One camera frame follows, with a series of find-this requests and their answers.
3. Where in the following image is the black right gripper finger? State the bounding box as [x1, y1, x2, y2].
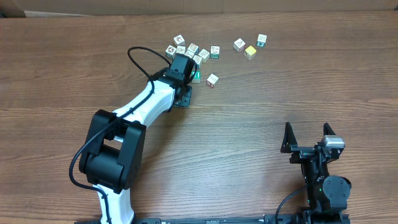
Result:
[280, 122, 298, 153]
[323, 123, 335, 136]

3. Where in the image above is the blue letter wooden block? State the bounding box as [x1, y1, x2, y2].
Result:
[176, 45, 186, 55]

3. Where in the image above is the green letter wooden block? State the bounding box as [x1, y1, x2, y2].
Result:
[192, 70, 201, 83]

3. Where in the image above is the sailboat picture wooden block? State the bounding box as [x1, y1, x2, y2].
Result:
[184, 50, 195, 58]

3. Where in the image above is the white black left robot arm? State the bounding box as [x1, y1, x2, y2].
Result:
[72, 54, 198, 223]

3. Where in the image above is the pretzel picture wooden block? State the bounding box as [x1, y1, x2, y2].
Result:
[193, 55, 203, 69]

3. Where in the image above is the brown circle picture block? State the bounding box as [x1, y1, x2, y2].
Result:
[165, 45, 177, 59]

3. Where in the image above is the top row picture block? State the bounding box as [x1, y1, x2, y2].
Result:
[187, 43, 199, 55]

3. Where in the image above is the turtle picture wooden block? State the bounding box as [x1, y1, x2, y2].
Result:
[198, 49, 210, 63]

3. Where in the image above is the red picture far-left block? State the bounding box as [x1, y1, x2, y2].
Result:
[174, 35, 185, 46]

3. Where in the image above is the red letter wooden block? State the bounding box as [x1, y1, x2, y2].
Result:
[206, 73, 219, 88]

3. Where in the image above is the green B wooden block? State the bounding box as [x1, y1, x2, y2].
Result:
[210, 45, 220, 58]

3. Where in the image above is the red trim white block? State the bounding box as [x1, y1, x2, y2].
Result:
[233, 38, 246, 52]

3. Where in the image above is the yellow wooden block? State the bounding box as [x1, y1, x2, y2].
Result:
[244, 45, 257, 60]

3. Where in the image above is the teal trim white block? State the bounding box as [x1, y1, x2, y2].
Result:
[256, 34, 267, 47]

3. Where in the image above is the cardboard sheet at back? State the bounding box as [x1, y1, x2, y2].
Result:
[1, 0, 397, 17]

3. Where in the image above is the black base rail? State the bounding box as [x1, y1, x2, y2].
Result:
[75, 214, 351, 224]

